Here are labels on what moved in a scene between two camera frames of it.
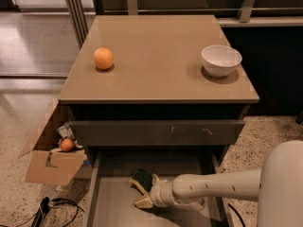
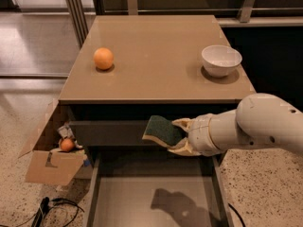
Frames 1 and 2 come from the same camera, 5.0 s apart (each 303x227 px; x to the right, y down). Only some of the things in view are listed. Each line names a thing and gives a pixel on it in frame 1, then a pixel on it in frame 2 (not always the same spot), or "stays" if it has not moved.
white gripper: x=158 y=192 -> x=199 y=133
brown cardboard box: x=46 y=162 stays
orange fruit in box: x=66 y=145 stays
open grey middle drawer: x=112 y=194 stays
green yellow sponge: x=143 y=178 -> x=163 y=130
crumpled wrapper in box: x=65 y=131 stays
